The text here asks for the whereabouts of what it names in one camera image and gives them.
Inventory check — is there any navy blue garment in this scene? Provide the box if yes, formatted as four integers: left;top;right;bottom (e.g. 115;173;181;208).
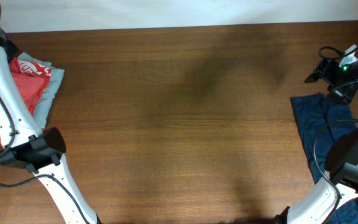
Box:
290;93;358;224

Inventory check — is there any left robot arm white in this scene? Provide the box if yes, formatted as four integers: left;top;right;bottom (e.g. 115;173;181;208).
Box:
0;5;100;223

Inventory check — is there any folded red printed t-shirt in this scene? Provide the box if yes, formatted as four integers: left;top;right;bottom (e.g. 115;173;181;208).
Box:
9;58;52;116

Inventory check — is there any folded light blue t-shirt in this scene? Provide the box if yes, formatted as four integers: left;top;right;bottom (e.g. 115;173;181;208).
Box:
18;53;65;128

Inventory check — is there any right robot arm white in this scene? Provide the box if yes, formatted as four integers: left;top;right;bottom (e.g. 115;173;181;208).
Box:
273;45;358;223

